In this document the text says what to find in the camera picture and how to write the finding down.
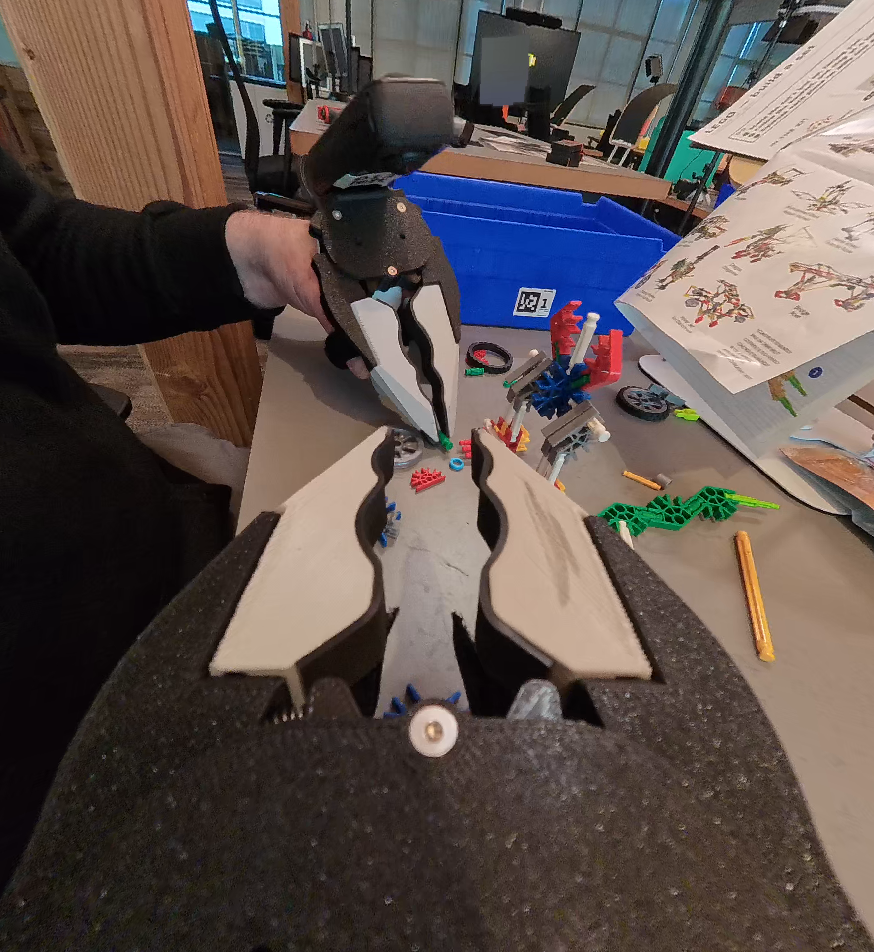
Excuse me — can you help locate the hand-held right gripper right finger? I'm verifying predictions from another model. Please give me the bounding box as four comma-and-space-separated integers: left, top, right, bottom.
452, 428, 655, 721

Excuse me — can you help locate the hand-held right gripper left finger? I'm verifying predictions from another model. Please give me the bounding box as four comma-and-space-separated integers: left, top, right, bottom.
208, 426, 401, 718

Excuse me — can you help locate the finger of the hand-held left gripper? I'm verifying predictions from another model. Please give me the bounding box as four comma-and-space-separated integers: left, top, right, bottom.
350, 292, 444, 441
401, 285, 462, 440

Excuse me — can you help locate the multicolour construction toy model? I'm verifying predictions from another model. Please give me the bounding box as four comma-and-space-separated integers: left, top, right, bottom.
502, 301, 624, 492

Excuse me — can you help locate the person's left forearm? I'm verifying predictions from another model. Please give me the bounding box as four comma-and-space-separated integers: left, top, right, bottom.
35, 199, 267, 347

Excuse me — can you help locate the person's left hand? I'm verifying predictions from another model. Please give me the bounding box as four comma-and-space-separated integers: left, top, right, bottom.
225, 210, 372, 380

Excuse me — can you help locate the black office chair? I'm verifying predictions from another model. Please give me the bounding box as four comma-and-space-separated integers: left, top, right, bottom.
243, 97, 311, 217

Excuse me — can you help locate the blue plastic bin with tag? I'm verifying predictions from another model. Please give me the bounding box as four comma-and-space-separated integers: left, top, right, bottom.
394, 171, 682, 328

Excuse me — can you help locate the long wooden desk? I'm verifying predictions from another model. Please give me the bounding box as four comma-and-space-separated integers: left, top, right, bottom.
288, 97, 672, 202

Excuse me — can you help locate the black toy wheel grey hub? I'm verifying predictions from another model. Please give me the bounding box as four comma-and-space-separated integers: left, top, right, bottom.
617, 385, 672, 423

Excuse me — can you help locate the long yellow rod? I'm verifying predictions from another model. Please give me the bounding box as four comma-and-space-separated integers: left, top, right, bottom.
734, 530, 776, 663

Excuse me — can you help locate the white booklet stand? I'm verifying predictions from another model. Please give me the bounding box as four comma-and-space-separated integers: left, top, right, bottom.
638, 356, 847, 516

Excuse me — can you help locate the black monitor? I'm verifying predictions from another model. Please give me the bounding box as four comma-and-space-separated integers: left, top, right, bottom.
468, 9, 581, 123

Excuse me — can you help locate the black curved chair back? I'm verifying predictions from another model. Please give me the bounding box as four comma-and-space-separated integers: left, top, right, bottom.
600, 83, 679, 161

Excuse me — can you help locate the teal panel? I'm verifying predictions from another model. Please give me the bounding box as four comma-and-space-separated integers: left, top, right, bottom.
648, 134, 735, 183

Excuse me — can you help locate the orange toy packaging bag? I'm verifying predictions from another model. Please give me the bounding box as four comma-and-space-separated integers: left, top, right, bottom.
779, 445, 874, 566

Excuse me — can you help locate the open toy instruction booklet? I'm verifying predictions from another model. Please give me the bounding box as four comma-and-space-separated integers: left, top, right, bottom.
614, 112, 874, 461

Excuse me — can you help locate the dark metal column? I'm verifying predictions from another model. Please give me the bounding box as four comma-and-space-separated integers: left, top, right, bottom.
645, 0, 735, 176

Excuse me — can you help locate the white instruction sheet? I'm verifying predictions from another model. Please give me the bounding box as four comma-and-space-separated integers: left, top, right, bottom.
688, 0, 874, 161

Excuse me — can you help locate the green connector chain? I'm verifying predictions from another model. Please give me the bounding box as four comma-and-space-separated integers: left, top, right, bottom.
598, 487, 780, 550

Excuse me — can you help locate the wooden post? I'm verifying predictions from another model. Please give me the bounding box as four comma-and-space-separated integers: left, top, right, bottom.
0, 0, 263, 447

